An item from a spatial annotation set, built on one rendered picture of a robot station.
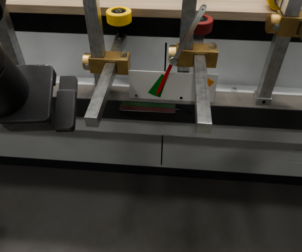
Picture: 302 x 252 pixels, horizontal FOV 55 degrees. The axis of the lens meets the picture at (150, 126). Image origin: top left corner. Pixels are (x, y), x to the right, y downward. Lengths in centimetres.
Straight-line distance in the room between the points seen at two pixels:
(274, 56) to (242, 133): 31
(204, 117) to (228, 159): 86
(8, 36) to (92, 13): 26
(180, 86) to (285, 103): 33
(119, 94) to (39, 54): 40
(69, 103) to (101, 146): 111
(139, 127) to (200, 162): 52
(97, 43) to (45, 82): 53
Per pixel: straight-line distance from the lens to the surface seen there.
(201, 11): 71
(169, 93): 90
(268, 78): 91
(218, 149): 140
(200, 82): 71
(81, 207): 151
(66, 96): 34
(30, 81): 33
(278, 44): 86
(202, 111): 62
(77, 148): 148
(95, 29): 83
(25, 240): 150
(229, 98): 95
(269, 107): 95
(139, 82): 88
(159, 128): 103
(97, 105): 70
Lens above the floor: 125
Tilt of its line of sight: 42 degrees down
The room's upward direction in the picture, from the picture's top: straight up
